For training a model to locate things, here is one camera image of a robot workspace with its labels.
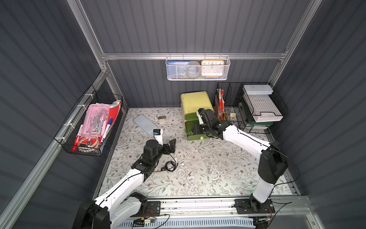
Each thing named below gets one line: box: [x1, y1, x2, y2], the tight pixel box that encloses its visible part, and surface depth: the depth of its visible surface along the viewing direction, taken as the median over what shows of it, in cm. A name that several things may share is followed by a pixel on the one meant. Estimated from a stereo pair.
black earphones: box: [160, 160, 179, 172], surface depth 90 cm
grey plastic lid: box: [133, 114, 158, 136], surface depth 111 cm
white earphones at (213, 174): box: [206, 166, 220, 183], surface depth 86 cm
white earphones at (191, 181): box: [186, 175, 197, 188], surface depth 84 cm
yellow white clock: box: [200, 59, 225, 79], surface depth 90 cm
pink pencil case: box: [81, 103, 111, 137], surface depth 73 cm
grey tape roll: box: [185, 60, 202, 79], surface depth 89 cm
